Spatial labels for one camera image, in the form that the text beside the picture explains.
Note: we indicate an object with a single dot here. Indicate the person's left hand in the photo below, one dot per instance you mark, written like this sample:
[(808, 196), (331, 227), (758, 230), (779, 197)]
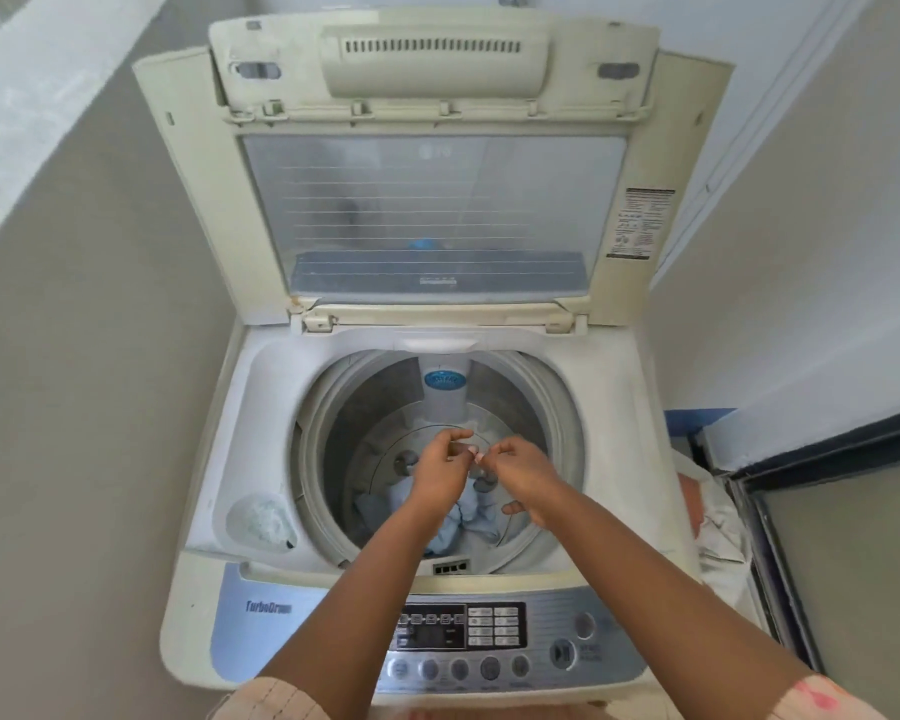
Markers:
[(439, 472)]

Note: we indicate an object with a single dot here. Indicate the grey stone ledge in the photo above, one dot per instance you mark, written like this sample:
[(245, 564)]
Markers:
[(45, 104)]

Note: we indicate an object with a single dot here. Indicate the person's right hand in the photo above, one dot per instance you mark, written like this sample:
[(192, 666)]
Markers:
[(532, 479)]

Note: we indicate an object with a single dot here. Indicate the person's right forearm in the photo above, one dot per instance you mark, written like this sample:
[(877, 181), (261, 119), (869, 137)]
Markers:
[(667, 599)]

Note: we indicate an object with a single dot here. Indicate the cream washing machine lid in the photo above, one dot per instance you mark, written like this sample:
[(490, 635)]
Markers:
[(435, 202)]

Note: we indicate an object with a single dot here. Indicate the person's left forearm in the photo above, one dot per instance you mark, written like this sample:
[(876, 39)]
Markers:
[(360, 607)]

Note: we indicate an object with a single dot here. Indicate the light blue clothes item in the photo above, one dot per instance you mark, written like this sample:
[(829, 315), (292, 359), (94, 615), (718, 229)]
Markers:
[(379, 513)]

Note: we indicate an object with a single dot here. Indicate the cream blue washing machine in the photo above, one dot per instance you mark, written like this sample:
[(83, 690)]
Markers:
[(630, 442)]

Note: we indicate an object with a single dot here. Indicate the blue tape strip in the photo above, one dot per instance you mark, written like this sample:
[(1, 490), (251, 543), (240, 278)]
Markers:
[(690, 421)]

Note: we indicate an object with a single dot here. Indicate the orange white clothes item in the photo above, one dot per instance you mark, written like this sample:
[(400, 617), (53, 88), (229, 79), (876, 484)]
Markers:
[(720, 532)]

